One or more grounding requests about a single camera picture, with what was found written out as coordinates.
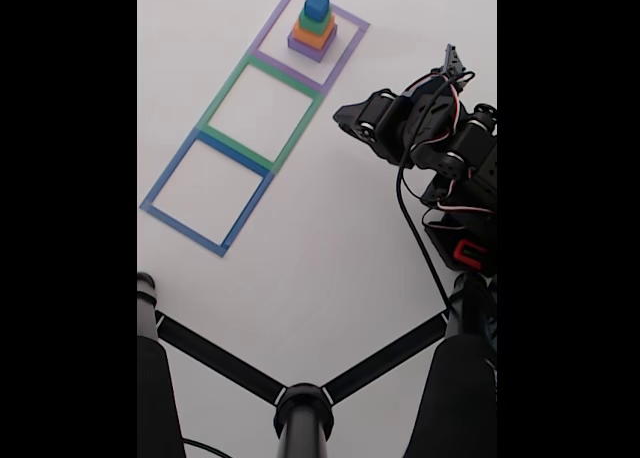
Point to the red table clamp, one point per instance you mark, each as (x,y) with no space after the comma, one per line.
(459,252)

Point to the blue square frame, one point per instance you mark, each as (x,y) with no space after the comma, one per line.
(173,170)

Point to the green cube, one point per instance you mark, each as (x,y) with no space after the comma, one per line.
(325,24)

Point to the purple square frame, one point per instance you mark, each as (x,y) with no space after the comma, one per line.
(345,55)

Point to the black camera tripod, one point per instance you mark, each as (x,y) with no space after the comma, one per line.
(302,418)

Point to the green square frame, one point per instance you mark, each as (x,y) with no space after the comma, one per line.
(226,93)

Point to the small blue cube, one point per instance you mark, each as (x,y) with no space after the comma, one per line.
(316,4)

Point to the orange block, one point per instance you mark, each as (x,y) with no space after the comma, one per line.
(305,37)

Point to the purple block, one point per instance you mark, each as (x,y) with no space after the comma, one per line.
(305,52)

